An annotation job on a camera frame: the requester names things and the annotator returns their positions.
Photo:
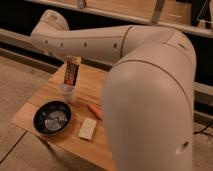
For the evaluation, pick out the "orange black gripper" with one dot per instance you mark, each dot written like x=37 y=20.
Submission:
x=71 y=72

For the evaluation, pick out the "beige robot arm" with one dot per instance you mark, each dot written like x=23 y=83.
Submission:
x=148 y=95

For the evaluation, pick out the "white rectangular eraser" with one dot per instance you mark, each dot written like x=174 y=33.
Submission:
x=87 y=128

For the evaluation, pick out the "orange carrot toy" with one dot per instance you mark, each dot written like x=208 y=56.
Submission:
x=96 y=111

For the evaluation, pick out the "black bowl with spiral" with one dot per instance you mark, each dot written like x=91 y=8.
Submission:
x=52 y=117

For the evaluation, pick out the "wooden table board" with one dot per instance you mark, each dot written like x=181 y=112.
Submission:
x=88 y=91

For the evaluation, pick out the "wooden shelf rail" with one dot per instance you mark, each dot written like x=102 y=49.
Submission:
x=169 y=13

